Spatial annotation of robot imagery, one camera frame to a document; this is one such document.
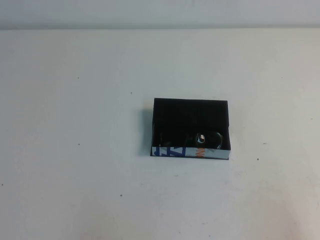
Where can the black open glasses case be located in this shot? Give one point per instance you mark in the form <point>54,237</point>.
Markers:
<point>190,112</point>

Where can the black sunglasses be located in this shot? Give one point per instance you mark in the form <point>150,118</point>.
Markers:
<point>210,140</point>

